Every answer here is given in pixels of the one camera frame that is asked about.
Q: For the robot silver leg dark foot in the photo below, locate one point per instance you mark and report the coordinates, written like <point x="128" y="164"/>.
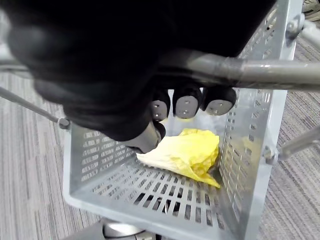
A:
<point x="120" y="228"/>

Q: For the person's shoe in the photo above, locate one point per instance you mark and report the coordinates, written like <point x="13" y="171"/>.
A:
<point x="312" y="6"/>

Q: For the yellow cabbage leaf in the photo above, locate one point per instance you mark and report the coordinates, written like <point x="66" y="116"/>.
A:
<point x="190" y="152"/>

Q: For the right robot hand black cloth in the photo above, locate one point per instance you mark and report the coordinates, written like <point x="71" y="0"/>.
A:
<point x="100" y="62"/>

